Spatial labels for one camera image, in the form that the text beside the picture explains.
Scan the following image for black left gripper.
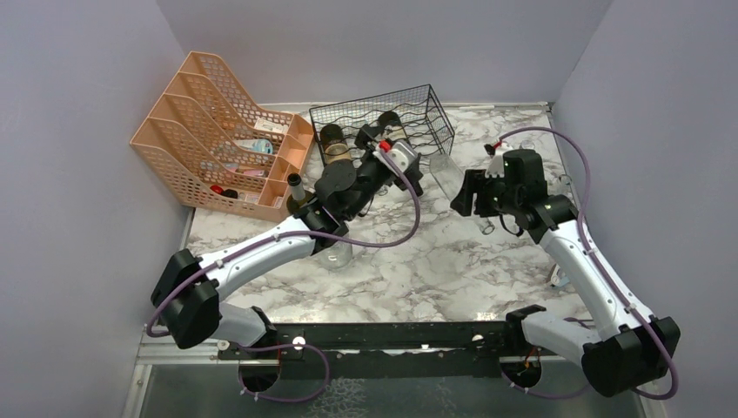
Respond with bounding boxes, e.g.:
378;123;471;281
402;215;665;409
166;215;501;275
345;125;422;220

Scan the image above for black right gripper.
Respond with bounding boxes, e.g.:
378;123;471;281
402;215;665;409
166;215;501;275
451;168;521;217

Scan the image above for green labelled wine bottle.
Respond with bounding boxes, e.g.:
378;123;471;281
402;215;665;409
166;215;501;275
319;124;353;167

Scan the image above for dark green wine bottle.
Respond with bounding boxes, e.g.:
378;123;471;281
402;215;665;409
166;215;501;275
377;111;409;145

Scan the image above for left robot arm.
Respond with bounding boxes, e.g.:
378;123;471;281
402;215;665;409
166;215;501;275
145;122;420;358

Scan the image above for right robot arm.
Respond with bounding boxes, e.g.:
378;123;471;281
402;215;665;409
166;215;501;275
430;149;681;397

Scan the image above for green bottle silver foil neck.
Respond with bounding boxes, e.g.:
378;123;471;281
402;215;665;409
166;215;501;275
286;173;314;214

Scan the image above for clear glass bottle far right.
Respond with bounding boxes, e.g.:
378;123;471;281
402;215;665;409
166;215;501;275
558;174;572;188

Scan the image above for clear round glass bottle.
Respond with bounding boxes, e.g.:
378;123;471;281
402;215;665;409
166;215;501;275
317;241;353;270

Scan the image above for small blue white object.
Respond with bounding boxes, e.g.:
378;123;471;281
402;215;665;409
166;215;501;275
547;265;570;287

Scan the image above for peach plastic file organizer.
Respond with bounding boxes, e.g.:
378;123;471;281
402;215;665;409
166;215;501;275
130;51;314;222

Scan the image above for red and black small items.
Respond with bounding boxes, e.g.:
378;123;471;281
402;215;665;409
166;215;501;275
210;185;239;199

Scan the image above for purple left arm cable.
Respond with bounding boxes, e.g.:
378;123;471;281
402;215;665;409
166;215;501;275
144;148;422;340

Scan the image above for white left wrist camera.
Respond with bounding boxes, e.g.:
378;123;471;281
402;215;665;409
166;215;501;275
372;139;419;177

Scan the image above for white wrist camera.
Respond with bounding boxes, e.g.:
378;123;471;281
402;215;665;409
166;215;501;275
484;141;516;179
372;139;419;177

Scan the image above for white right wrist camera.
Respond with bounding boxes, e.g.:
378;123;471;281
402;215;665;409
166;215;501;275
484;141;516;179

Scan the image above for black wire wine rack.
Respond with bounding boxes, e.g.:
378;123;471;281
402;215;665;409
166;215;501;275
308;84;455;165

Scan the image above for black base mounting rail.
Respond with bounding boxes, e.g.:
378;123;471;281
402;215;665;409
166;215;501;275
216;320;560;382

